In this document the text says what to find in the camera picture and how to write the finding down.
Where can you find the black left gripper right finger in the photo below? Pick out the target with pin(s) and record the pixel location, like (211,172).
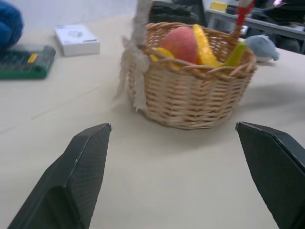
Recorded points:
(271,171)

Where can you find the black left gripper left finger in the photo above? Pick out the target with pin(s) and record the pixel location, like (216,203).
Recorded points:
(71,176)

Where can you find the yellow banana with green stem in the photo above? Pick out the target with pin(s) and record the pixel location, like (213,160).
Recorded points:
(232,59)

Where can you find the green screwdriver bit case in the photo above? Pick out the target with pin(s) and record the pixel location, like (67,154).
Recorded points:
(23,63)

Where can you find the grey blue plush shark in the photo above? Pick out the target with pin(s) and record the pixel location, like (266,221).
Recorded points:
(262,48)

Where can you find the beige burlap ribbon bow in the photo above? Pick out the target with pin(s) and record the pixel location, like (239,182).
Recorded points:
(133,66)

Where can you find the white cardboard box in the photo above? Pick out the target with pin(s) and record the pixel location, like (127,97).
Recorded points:
(76,39)

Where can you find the grey background desk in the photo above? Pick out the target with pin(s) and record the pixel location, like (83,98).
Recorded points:
(257,22)

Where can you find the red yellow peach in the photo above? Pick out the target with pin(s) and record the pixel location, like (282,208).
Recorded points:
(182,44)

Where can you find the blue knitted plush toy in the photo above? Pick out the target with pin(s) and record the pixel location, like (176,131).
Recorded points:
(8,23)

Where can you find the yellow box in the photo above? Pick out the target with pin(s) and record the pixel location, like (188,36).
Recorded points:
(218,5)

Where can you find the black office chair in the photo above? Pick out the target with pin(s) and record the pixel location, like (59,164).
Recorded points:
(175,12)

